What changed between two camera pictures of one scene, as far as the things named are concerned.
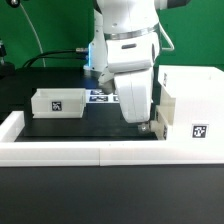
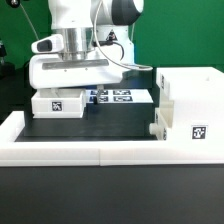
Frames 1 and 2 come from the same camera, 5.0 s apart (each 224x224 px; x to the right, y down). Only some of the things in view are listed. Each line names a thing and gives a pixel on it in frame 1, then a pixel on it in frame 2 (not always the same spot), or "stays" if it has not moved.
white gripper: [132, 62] -> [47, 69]
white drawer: [58, 103] stays
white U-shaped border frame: [100, 153] stays
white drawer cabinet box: [199, 101] stays
